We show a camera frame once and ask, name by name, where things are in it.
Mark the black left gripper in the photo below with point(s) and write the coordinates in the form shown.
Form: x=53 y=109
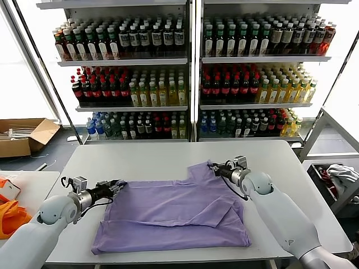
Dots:
x=101 y=192

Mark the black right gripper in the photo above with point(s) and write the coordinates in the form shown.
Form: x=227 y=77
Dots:
x=226 y=172

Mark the purple t-shirt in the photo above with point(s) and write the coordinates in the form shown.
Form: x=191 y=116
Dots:
x=168 y=201

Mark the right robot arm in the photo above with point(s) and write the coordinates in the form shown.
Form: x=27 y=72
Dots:
x=280 y=213

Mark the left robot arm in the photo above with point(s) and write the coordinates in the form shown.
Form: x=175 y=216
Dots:
x=50 y=213

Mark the blue label water bottle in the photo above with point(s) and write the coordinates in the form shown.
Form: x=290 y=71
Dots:
x=213 y=128
x=100 y=130
x=204 y=128
x=91 y=129

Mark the small yellow drink bottle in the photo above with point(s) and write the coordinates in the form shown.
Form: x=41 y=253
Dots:
x=174 y=130
x=287 y=128
x=296 y=127
x=182 y=129

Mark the small cola bottle red label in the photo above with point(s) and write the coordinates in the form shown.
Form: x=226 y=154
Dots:
x=167 y=127
x=158 y=127

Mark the small white floor item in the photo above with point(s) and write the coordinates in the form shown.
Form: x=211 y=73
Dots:
x=73 y=138

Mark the grey floor strip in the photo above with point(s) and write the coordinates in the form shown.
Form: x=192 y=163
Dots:
x=42 y=166

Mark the cola bottle red cap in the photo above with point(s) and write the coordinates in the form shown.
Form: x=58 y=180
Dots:
x=115 y=91
x=95 y=91
x=245 y=89
x=106 y=91
x=124 y=91
x=85 y=92
x=76 y=92
x=206 y=89
x=225 y=89
x=254 y=88
x=216 y=89
x=235 y=89

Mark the yellow juice bottle white cap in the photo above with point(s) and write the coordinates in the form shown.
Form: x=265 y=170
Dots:
x=283 y=93
x=273 y=93
x=293 y=93
x=134 y=96
x=143 y=96
x=153 y=95
x=312 y=92
x=172 y=94
x=163 y=95
x=263 y=93
x=303 y=93
x=181 y=94

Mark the open cardboard box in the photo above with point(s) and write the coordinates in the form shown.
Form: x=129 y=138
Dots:
x=42 y=134

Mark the black storage bin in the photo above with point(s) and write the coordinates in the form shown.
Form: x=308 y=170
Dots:
x=317 y=179

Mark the white and orange carton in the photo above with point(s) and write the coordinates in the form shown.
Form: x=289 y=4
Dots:
x=11 y=192

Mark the red crumpled garment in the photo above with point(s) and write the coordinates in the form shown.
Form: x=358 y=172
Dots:
x=324 y=175

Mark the orange fabric bag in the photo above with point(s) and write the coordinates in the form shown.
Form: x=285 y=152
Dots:
x=11 y=218

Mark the white sticks in carton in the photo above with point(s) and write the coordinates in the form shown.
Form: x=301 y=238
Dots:
x=11 y=134

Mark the grey metal shelf rack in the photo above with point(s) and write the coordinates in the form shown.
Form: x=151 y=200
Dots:
x=123 y=62
x=263 y=59

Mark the white crumpled garment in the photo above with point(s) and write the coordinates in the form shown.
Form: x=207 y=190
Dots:
x=342 y=176

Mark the dark bottle green band label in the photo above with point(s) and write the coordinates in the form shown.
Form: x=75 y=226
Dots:
x=209 y=42
x=69 y=46
x=231 y=42
x=102 y=45
x=113 y=45
x=264 y=42
x=254 y=42
x=91 y=45
x=243 y=42
x=220 y=42
x=80 y=46

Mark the dark bottle black white label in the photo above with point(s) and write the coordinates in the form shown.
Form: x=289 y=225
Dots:
x=144 y=39
x=168 y=39
x=134 y=40
x=156 y=39
x=179 y=38
x=124 y=40

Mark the dark bottle beige label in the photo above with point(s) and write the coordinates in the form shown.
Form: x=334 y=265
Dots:
x=276 y=39
x=287 y=39

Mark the red tea bottle white cap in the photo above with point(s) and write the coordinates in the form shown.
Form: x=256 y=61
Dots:
x=329 y=40
x=59 y=46

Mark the dark bottle grey label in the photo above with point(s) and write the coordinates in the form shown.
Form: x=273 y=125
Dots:
x=319 y=39
x=298 y=38
x=309 y=38

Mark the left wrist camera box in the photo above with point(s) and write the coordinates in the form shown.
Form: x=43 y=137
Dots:
x=78 y=183

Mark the dark slanted frame post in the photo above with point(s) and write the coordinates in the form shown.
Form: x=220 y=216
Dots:
x=53 y=84

